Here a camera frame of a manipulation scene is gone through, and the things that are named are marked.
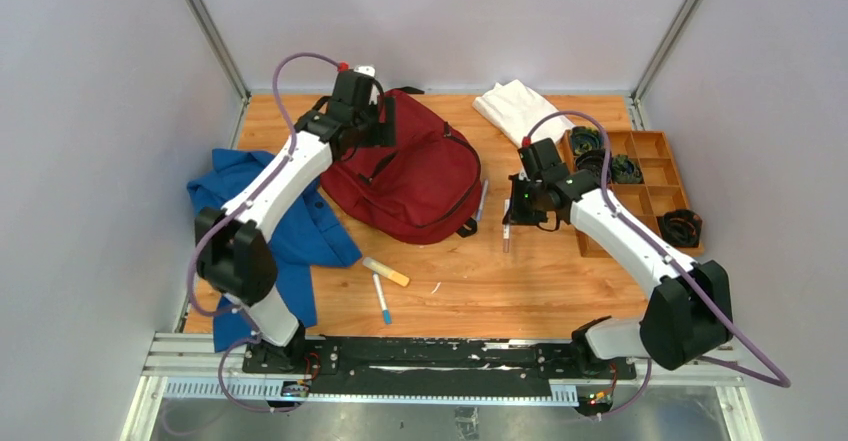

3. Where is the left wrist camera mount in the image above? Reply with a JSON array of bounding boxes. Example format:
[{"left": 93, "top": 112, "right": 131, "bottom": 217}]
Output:
[{"left": 353, "top": 65, "right": 379, "bottom": 105}]

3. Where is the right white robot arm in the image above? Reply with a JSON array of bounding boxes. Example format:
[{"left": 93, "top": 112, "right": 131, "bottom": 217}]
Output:
[{"left": 506, "top": 139, "right": 733, "bottom": 379}]

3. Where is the red backpack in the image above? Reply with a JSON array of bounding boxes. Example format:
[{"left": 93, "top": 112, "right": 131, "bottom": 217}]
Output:
[{"left": 320, "top": 88, "right": 482, "bottom": 245}]

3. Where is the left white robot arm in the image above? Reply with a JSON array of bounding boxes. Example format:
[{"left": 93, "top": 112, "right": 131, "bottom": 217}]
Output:
[{"left": 187, "top": 63, "right": 394, "bottom": 374}]

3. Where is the blue shirt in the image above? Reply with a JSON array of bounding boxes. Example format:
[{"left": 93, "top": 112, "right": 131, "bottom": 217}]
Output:
[{"left": 187, "top": 148, "right": 362, "bottom": 328}]

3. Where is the purple capped marker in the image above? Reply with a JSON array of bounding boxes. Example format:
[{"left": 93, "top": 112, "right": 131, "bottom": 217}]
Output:
[{"left": 474, "top": 179, "right": 489, "bottom": 224}]

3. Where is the orange highlighter marker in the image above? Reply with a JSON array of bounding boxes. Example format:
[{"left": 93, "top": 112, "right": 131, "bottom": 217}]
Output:
[{"left": 362, "top": 257, "right": 410, "bottom": 287}]

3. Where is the brown capped marker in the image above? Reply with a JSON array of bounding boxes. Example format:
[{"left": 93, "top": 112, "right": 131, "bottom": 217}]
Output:
[{"left": 502, "top": 198, "right": 512, "bottom": 253}]

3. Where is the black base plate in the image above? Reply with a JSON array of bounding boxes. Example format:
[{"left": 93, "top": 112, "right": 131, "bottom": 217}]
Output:
[{"left": 242, "top": 336, "right": 636, "bottom": 398}]

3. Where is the white cloth bag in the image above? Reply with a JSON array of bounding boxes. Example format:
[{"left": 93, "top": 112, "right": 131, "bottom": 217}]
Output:
[{"left": 472, "top": 79, "right": 558, "bottom": 147}]

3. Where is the blue capped marker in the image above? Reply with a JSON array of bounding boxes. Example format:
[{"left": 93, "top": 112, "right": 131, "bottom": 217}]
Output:
[{"left": 372, "top": 272, "right": 392, "bottom": 325}]

